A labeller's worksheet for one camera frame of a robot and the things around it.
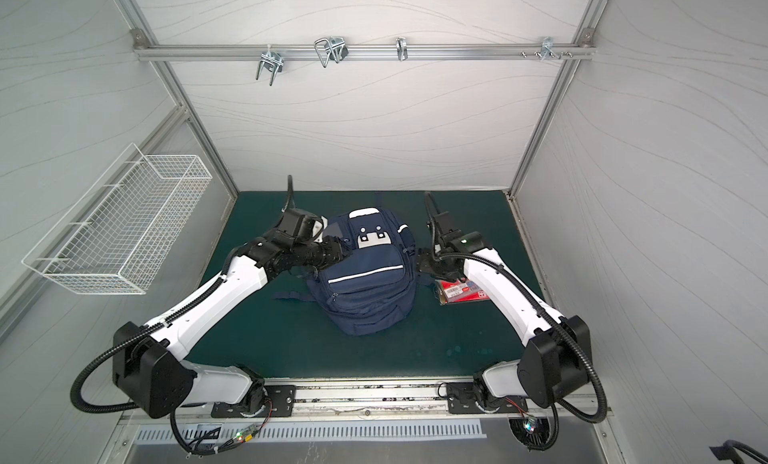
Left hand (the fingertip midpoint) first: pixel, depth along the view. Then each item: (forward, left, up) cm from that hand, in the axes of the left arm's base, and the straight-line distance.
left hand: (353, 251), depth 78 cm
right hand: (0, -21, -5) cm, 22 cm away
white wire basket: (-5, +53, +12) cm, 55 cm away
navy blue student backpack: (-6, -5, -12) cm, 14 cm away
